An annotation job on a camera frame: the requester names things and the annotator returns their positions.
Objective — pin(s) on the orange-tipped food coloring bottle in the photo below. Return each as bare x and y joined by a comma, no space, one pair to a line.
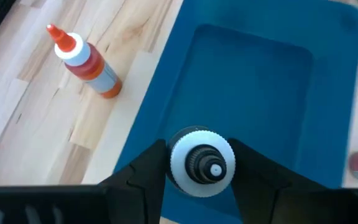
85,63

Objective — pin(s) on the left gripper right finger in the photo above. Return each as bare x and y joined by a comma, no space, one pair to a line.
259,193

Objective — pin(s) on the blue plastic bin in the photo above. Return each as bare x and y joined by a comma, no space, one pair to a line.
244,77

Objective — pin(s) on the black-tipped food coloring bottle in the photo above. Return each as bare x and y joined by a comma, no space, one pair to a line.
182,161

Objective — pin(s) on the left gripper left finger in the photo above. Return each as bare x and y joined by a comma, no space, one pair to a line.
141,186

